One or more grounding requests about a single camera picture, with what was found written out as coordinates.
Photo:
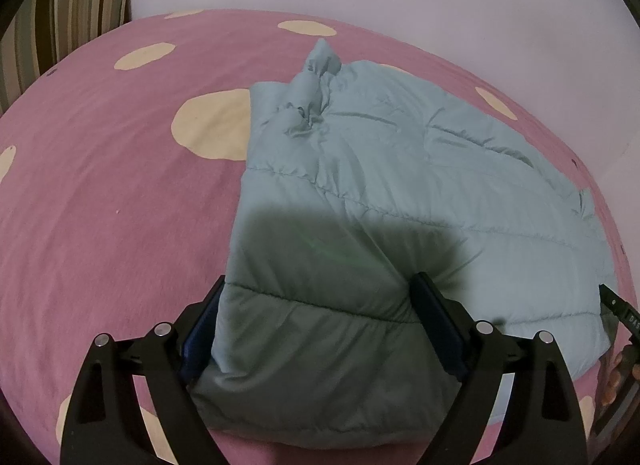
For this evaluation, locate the person's right hand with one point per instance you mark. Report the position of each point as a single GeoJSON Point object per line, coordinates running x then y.
{"type": "Point", "coordinates": [620, 375]}

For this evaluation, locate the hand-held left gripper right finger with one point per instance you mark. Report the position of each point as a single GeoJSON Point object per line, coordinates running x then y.
{"type": "Point", "coordinates": [440, 320]}

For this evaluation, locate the pink polka dot bed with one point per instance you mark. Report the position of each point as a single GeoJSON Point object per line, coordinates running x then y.
{"type": "Point", "coordinates": [100, 195]}

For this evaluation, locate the light blue puffer jacket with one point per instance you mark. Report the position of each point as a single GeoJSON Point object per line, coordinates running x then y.
{"type": "Point", "coordinates": [375, 170]}

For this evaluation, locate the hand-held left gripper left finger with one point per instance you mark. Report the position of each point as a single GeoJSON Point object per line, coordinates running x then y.
{"type": "Point", "coordinates": [197, 330]}

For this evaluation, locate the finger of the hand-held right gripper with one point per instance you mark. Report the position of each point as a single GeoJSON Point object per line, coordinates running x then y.
{"type": "Point", "coordinates": [610, 297]}

